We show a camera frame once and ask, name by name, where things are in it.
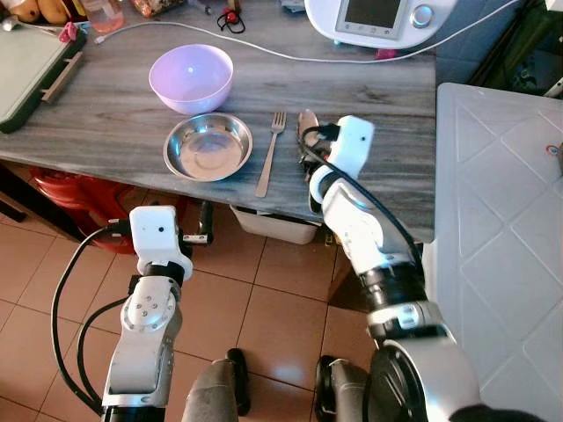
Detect steel spoon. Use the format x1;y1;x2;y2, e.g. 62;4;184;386
297;108;319;147

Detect steel fork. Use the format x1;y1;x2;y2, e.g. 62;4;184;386
255;110;288;199

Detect white plastic box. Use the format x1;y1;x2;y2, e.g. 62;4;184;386
230;205;319;246

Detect round steel dish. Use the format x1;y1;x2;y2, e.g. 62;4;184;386
163;113;254;183

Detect red gas cylinder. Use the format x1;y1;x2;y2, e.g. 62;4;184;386
31;167;133;235

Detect lilac plastic bowl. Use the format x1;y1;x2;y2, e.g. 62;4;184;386
148;44;235;116

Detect white kitchen appliance with screen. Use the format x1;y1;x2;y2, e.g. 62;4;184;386
304;0;441;50

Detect red and black small item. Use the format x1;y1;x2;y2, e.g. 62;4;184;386
216;4;247;34

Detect grey left robot leg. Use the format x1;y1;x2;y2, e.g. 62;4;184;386
180;349;252;422

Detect grey robot leg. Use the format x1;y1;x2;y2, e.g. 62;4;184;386
180;349;252;422
315;354;379;422

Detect white plastic table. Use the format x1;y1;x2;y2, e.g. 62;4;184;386
434;83;563;422

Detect colourful snack packet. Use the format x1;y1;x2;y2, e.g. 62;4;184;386
132;0;186;18

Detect grey right robot leg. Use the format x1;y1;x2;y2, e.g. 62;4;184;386
315;354;379;422

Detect green cutting board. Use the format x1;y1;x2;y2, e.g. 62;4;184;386
0;26;89;135

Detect small pink item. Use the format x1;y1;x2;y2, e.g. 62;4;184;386
58;22;80;46

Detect clear bottle with pink liquid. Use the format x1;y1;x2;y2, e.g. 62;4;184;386
84;0;126;34

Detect dark chair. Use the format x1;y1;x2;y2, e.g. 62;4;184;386
488;0;563;98

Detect yellow bananas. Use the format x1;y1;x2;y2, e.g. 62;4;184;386
4;0;77;25

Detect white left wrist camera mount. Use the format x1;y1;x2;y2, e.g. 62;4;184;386
129;206;195;281

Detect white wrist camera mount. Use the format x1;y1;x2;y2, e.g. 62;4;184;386
129;206;195;281
310;115;376;182

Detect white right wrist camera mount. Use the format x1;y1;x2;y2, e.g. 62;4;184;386
310;115;376;182

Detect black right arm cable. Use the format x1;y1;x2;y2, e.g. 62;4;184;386
300;124;427;273

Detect white power cable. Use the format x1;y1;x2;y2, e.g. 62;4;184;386
92;0;522;65

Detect long black left arm cable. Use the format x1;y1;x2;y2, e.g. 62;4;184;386
50;224;133;416

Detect short black left arm cable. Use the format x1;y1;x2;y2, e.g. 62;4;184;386
77;297;131;405

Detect wooden handle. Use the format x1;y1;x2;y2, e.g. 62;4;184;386
40;51;85;105

